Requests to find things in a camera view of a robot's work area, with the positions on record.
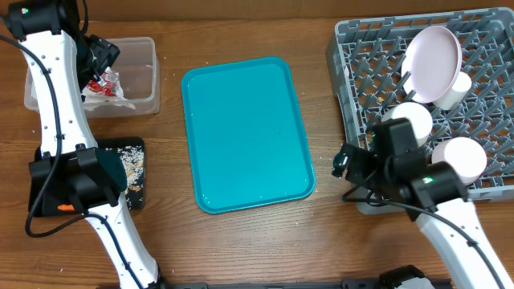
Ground red snack wrapper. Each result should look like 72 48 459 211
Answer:
86 67 121 97

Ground white napkin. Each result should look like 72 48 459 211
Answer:
82 86 135 111

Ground white bowl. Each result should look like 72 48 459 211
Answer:
381 102 433 147

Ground pink bowl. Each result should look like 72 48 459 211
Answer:
431 137 487 185

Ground large white plate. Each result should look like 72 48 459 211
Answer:
401 26 463 104

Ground white paper cup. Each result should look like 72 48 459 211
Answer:
434 71 472 110

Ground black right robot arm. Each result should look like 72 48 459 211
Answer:
332 144 513 288

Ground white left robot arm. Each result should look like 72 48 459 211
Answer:
3 1 165 288

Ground grey dishwasher rack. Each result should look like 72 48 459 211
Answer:
326 7 513 201

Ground clear plastic bin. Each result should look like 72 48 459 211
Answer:
23 36 161 120

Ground black tray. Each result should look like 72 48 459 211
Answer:
35 136 146 218

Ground rice and peanuts pile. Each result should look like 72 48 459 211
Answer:
116 145 145 193

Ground teal serving tray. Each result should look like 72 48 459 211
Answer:
181 57 316 214

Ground orange carrot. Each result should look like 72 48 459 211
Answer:
57 204 75 212

